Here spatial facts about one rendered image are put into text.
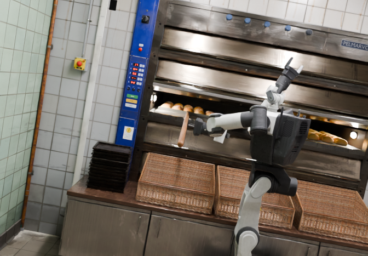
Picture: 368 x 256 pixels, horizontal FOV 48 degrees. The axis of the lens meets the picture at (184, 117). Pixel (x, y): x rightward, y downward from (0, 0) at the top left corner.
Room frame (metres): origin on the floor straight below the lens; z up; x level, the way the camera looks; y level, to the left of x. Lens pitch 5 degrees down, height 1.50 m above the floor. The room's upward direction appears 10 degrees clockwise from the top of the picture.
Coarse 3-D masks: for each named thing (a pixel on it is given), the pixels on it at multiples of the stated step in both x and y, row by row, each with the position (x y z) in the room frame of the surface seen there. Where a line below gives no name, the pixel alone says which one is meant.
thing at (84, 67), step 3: (75, 57) 3.30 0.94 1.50; (78, 57) 3.31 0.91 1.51; (75, 60) 3.30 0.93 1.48; (78, 60) 3.30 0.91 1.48; (81, 60) 3.30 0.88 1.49; (87, 60) 3.32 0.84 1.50; (75, 63) 3.30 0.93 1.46; (84, 63) 3.30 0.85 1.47; (87, 63) 3.34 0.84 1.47; (75, 66) 3.30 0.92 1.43; (78, 66) 3.30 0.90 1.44; (81, 66) 3.30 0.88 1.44; (84, 66) 3.30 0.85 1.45; (87, 66) 3.35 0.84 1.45; (75, 69) 3.31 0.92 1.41; (78, 69) 3.30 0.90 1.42; (81, 69) 3.30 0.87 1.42; (84, 69) 3.30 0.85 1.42; (87, 69) 3.37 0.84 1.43
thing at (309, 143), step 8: (152, 112) 3.37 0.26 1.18; (176, 120) 3.37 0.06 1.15; (192, 120) 3.37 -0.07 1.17; (240, 128) 3.37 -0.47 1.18; (304, 144) 3.37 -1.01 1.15; (312, 144) 3.37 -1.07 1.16; (320, 144) 3.37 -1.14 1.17; (328, 144) 3.39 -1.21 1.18; (352, 152) 3.37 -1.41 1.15; (360, 152) 3.37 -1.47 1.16
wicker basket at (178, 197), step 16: (160, 160) 3.33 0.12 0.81; (176, 160) 3.34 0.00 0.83; (144, 176) 3.20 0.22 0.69; (176, 176) 3.30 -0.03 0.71; (192, 176) 3.30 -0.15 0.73; (208, 176) 3.31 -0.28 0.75; (144, 192) 2.88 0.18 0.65; (160, 192) 2.88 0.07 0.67; (176, 192) 2.88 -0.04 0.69; (192, 192) 2.88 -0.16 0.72; (208, 192) 3.28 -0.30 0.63; (192, 208) 2.87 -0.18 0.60; (208, 208) 2.88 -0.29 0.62
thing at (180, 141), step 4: (188, 112) 3.61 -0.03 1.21; (188, 116) 3.33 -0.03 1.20; (184, 120) 2.99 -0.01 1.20; (184, 124) 2.67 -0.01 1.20; (184, 128) 2.47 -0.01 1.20; (184, 132) 2.31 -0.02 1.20; (180, 136) 2.13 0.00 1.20; (184, 136) 2.17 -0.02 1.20; (180, 140) 1.99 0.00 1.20; (180, 144) 1.96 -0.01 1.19
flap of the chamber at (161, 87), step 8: (160, 88) 3.30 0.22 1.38; (168, 88) 3.24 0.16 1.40; (176, 88) 3.23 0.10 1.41; (184, 88) 3.23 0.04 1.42; (192, 96) 3.40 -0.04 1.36; (200, 96) 3.33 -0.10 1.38; (208, 96) 3.27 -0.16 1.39; (216, 96) 3.23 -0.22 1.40; (224, 96) 3.23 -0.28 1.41; (232, 104) 3.41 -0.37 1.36; (248, 104) 3.28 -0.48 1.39; (256, 104) 3.23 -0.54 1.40; (296, 112) 3.26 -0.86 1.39; (304, 112) 3.22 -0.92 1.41; (312, 112) 3.23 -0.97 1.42; (320, 120) 3.39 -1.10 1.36; (336, 120) 3.27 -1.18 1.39; (344, 120) 3.22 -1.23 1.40; (352, 120) 3.23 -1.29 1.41
